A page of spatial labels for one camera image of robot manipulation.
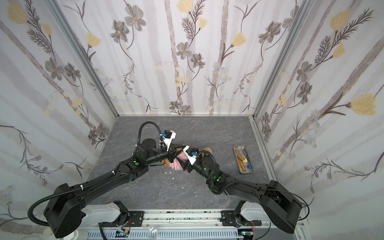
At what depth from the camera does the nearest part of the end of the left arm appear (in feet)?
1.92

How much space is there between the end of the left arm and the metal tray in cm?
47

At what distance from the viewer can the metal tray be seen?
93 cm
